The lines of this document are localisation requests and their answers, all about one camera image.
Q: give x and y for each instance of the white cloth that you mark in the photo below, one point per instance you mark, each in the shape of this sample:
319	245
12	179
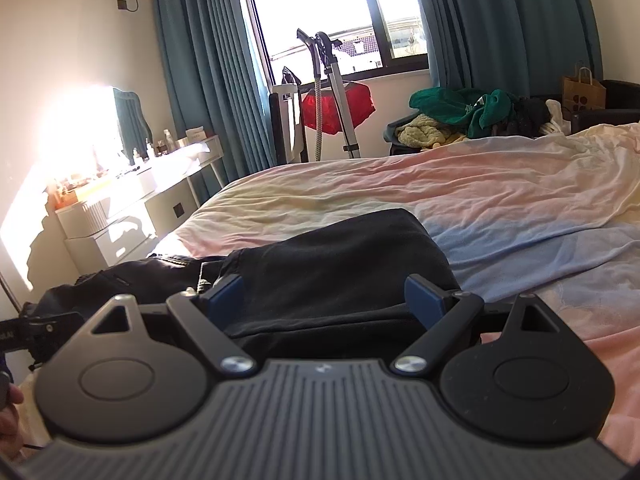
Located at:
556	117

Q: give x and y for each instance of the red cloth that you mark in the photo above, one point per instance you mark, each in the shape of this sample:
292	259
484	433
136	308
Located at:
357	105

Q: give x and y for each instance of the dressing table mirror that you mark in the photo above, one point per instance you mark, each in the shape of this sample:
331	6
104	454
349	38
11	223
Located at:
131	120

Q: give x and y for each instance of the person's left hand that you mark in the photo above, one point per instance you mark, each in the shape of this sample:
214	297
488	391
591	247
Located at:
11	420

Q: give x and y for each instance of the dark clothes pile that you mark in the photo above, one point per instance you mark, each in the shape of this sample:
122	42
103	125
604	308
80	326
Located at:
525	117

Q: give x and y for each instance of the beige knit cloth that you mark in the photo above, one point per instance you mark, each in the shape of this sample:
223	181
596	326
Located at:
422	132

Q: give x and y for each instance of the teal curtain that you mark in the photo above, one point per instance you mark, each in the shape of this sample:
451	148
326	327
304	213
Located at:
500	20
200	75

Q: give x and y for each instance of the black armchair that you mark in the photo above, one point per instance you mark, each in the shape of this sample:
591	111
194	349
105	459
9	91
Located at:
617	102

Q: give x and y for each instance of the white dressing table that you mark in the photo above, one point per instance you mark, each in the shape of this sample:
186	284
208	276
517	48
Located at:
150	185

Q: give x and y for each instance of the pastel bed sheet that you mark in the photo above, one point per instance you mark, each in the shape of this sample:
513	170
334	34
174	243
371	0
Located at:
450	200

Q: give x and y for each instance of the green garment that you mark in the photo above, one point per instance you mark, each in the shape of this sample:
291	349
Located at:
450	105

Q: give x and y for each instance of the white ribbed storage box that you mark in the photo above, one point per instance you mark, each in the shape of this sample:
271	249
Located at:
82	217

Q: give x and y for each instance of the black framed upright board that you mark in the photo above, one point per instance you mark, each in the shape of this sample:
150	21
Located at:
285	120

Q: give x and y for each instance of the black framed window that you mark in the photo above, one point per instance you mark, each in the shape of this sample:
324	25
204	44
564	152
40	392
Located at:
320	5

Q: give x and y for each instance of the dark wall socket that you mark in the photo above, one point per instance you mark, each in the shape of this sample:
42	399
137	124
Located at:
178	210

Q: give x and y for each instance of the black pants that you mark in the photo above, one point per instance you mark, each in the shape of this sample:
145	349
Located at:
325	260

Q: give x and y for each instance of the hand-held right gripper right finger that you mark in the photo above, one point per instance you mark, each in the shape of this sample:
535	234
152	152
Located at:
422	300

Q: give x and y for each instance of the brown paper bag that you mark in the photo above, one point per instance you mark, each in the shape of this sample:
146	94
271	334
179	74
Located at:
582	92

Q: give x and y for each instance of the clear bottle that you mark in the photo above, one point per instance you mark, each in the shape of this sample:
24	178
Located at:
168	141

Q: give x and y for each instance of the garment steamer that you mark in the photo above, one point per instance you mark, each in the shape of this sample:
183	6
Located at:
332	90

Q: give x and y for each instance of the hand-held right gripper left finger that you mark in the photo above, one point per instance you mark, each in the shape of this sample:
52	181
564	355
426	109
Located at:
226	294

